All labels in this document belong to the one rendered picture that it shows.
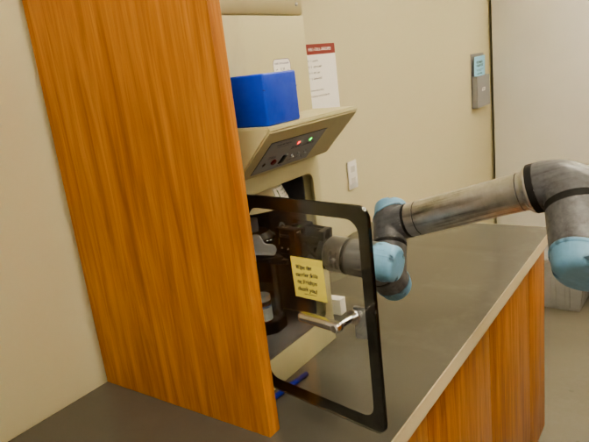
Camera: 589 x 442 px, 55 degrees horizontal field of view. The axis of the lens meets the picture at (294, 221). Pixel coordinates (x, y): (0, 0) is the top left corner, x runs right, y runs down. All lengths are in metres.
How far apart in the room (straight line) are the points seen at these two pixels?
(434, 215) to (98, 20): 0.74
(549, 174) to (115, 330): 0.95
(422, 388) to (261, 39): 0.78
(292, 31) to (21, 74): 0.57
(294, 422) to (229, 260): 0.36
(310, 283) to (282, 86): 0.35
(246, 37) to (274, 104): 0.18
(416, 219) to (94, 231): 0.68
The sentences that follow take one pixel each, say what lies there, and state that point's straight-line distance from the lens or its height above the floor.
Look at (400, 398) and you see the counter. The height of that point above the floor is 0.94.
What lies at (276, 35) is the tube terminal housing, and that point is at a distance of 1.23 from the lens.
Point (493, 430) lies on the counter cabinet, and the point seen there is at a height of 0.51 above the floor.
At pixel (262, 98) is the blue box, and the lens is 1.00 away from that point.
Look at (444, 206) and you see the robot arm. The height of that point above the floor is 1.30.
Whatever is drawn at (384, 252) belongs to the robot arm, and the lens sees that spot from 1.11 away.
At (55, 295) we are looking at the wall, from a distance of 1.38.
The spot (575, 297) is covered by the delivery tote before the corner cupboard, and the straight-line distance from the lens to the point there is 3.82.
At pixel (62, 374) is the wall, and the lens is 1.44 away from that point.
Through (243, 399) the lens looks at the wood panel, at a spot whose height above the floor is 1.01.
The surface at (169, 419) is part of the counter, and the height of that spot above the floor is 0.94.
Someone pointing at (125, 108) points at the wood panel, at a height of 1.57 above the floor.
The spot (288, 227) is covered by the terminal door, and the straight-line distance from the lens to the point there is 0.99.
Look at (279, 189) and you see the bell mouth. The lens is 1.25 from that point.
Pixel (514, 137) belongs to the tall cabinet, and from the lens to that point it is 4.06.
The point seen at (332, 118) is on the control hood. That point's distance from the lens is 1.17.
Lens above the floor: 1.60
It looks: 15 degrees down
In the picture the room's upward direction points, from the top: 7 degrees counter-clockwise
